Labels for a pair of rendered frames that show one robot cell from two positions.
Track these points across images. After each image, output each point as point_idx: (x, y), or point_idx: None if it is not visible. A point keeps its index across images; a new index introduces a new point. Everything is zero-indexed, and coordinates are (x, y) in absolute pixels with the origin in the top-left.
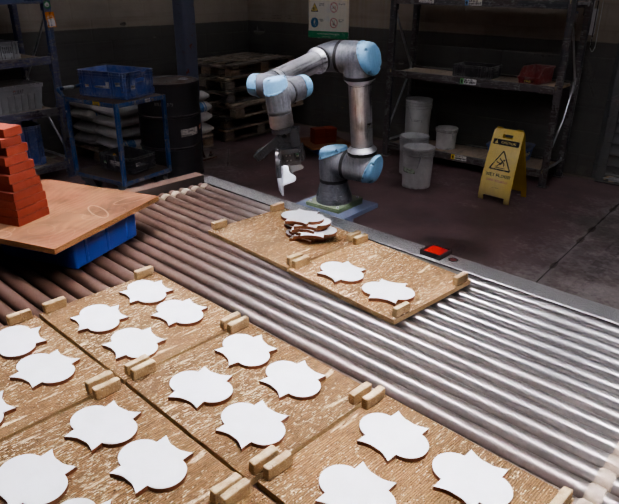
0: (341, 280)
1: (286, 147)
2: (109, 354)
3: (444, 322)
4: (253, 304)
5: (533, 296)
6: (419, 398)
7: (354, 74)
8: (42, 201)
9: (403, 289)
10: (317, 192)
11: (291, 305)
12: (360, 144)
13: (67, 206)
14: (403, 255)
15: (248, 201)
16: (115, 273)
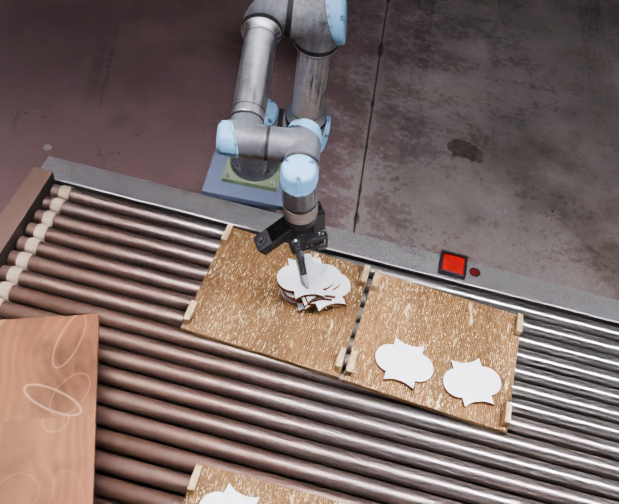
0: (415, 381)
1: (305, 232)
2: None
3: (534, 399)
4: (350, 464)
5: (576, 313)
6: None
7: (321, 48)
8: None
9: (484, 372)
10: (234, 162)
11: (391, 448)
12: (312, 117)
13: None
14: (434, 293)
15: (162, 218)
16: (133, 478)
